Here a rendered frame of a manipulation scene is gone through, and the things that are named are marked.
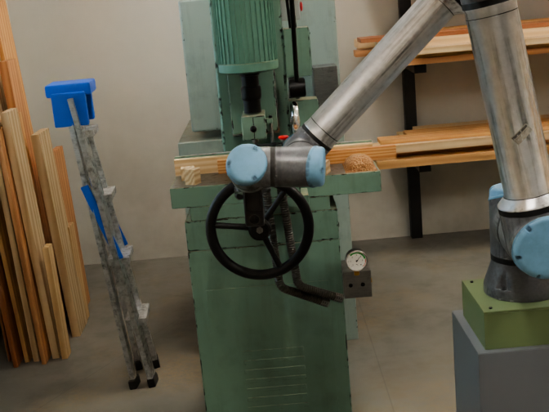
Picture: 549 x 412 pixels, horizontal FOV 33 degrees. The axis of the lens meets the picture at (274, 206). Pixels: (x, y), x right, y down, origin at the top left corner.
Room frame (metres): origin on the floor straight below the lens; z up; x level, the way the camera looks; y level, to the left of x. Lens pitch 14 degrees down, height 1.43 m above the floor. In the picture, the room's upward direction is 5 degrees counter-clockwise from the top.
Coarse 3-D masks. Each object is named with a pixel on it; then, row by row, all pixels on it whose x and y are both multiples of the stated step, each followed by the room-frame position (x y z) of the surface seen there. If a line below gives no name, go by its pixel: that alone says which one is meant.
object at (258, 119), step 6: (246, 114) 2.70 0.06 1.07; (252, 114) 2.69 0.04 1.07; (258, 114) 2.67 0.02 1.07; (264, 114) 2.67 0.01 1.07; (246, 120) 2.66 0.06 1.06; (252, 120) 2.66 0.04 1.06; (258, 120) 2.66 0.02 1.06; (264, 120) 2.66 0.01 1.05; (246, 126) 2.66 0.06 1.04; (258, 126) 2.66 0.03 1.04; (264, 126) 2.66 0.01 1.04; (246, 132) 2.66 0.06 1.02; (252, 132) 2.66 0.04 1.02; (258, 132) 2.66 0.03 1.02; (264, 132) 2.66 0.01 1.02; (246, 138) 2.66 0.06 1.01; (252, 138) 2.66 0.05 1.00; (258, 138) 2.66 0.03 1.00; (264, 138) 2.66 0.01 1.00
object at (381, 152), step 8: (328, 152) 2.69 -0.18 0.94; (336, 152) 2.69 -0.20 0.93; (344, 152) 2.69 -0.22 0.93; (352, 152) 2.69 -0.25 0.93; (360, 152) 2.69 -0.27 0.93; (368, 152) 2.69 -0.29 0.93; (376, 152) 2.69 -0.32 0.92; (384, 152) 2.69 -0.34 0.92; (392, 152) 2.69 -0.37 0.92; (224, 160) 2.70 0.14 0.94; (336, 160) 2.69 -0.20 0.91; (344, 160) 2.69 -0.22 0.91; (224, 168) 2.70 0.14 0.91
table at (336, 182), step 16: (208, 176) 2.68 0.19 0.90; (224, 176) 2.66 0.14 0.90; (336, 176) 2.54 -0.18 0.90; (352, 176) 2.54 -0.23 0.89; (368, 176) 2.54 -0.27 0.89; (176, 192) 2.54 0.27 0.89; (192, 192) 2.54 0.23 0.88; (208, 192) 2.54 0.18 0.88; (304, 192) 2.48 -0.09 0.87; (320, 192) 2.54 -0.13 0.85; (336, 192) 2.54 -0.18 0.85; (352, 192) 2.54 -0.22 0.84
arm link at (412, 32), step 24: (432, 0) 2.09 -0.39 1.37; (456, 0) 2.07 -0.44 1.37; (408, 24) 2.09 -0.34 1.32; (432, 24) 2.09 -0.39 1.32; (384, 48) 2.10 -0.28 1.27; (408, 48) 2.09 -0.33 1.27; (360, 72) 2.10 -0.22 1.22; (384, 72) 2.09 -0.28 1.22; (336, 96) 2.11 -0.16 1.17; (360, 96) 2.09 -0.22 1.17; (312, 120) 2.12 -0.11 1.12; (336, 120) 2.09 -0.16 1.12; (288, 144) 2.09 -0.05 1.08; (312, 144) 2.09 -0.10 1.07
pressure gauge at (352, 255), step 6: (348, 252) 2.49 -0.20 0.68; (354, 252) 2.47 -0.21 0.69; (360, 252) 2.47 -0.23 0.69; (348, 258) 2.47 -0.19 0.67; (354, 258) 2.47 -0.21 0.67; (360, 258) 2.47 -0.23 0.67; (366, 258) 2.47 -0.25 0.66; (348, 264) 2.47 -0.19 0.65; (354, 264) 2.47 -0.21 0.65; (360, 264) 2.47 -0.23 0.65; (366, 264) 2.47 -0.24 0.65; (354, 270) 2.47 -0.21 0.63; (360, 270) 2.47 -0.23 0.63
